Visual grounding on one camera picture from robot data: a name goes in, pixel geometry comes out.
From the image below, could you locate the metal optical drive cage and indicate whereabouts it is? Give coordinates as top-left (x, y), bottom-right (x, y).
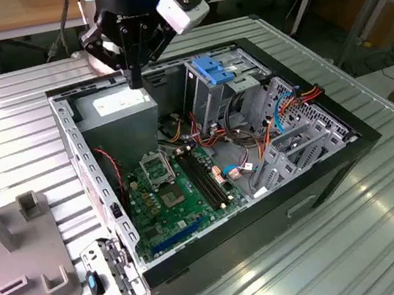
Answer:
top-left (179, 44), bottom-right (279, 134)

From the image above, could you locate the green motherboard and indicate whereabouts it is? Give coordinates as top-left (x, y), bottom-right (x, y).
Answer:
top-left (120, 136), bottom-right (257, 265)

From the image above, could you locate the black open PC case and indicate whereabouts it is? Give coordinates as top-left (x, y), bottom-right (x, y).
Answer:
top-left (40, 18), bottom-right (394, 295)

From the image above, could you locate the grey power supply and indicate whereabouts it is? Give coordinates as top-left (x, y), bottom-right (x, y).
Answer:
top-left (69, 79), bottom-right (167, 173)

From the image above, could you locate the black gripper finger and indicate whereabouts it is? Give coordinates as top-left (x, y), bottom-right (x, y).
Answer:
top-left (126, 20), bottom-right (183, 90)
top-left (77, 18), bottom-right (138, 97)

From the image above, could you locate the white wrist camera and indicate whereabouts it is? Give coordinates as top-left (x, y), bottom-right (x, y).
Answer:
top-left (154, 0), bottom-right (214, 39)

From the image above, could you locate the red black thin wire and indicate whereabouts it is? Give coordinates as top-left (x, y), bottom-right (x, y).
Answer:
top-left (92, 143), bottom-right (130, 207)

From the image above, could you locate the blue drive cage latch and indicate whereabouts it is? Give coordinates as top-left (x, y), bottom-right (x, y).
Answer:
top-left (190, 51), bottom-right (240, 89)

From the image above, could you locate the black latch with blue tab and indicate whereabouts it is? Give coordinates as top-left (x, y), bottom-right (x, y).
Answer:
top-left (84, 268), bottom-right (107, 295)

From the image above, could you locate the silver metal frame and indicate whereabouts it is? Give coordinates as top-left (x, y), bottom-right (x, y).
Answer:
top-left (326, 0), bottom-right (394, 79)

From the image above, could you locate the black RAM slot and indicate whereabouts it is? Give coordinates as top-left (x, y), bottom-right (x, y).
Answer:
top-left (182, 150), bottom-right (221, 212)
top-left (186, 148), bottom-right (225, 210)
top-left (190, 146), bottom-right (229, 208)
top-left (178, 152), bottom-right (216, 214)

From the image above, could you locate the metal disk bay cage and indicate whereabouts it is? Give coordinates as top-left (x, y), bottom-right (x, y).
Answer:
top-left (242, 112), bottom-right (366, 199)

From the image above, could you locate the black wire bundle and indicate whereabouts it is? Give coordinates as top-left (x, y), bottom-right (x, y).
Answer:
top-left (220, 88), bottom-right (275, 151)

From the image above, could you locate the grey parts rack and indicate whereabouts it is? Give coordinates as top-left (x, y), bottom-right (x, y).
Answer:
top-left (0, 174), bottom-right (84, 295)

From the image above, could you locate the short light blue wire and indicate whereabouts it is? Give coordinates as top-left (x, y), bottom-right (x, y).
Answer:
top-left (220, 159), bottom-right (262, 189)

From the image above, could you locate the orange yellow wire bundle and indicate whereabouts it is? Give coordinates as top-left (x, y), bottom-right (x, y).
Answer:
top-left (155, 106), bottom-right (231, 157)

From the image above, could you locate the orange red power wire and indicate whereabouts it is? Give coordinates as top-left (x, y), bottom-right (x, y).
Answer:
top-left (250, 81), bottom-right (335, 163)

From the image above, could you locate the blue expansion slot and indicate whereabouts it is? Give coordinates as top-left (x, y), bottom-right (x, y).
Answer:
top-left (147, 216), bottom-right (209, 258)

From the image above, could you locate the metal socket cover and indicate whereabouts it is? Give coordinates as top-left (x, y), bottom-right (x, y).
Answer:
top-left (137, 150), bottom-right (178, 191)

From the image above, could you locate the blue data wire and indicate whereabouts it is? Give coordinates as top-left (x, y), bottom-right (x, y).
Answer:
top-left (269, 90), bottom-right (302, 136)

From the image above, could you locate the hanging robot cable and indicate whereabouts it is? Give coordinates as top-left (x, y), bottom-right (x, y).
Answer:
top-left (37, 0), bottom-right (95, 63)

